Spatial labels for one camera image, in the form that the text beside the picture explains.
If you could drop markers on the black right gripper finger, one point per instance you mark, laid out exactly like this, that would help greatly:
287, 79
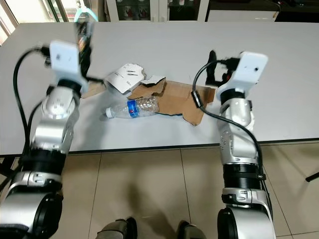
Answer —
213, 62

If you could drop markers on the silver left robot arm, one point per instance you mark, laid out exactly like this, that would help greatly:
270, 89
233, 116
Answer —
55, 129

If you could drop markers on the white paper packaging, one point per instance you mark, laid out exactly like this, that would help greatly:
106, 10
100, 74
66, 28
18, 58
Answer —
124, 77

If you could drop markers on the torn brown cardboard piece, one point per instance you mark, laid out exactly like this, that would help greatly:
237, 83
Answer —
179, 97

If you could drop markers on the white box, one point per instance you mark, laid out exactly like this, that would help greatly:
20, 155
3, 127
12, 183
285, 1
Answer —
241, 16

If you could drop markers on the glass sliding door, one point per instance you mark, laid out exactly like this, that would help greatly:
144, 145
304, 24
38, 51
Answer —
25, 10

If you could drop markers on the white glass door cabinet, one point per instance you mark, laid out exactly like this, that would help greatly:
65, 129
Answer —
154, 9

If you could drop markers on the clear plastic bottle blue label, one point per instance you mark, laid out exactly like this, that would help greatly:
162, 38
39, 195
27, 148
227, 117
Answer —
139, 107

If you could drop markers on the black table leg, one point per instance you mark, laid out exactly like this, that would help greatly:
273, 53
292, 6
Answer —
313, 177
7, 172

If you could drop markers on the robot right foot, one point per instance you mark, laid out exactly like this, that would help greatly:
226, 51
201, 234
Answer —
192, 231

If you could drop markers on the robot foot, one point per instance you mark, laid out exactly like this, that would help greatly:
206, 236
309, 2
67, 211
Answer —
192, 231
117, 230

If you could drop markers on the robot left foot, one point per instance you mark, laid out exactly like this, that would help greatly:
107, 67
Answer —
117, 230

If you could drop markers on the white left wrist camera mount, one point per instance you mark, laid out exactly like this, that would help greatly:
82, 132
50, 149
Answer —
66, 59

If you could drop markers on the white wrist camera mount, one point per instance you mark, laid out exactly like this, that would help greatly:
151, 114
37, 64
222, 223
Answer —
66, 59
249, 72

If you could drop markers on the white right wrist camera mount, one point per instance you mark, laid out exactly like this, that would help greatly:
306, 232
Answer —
249, 72

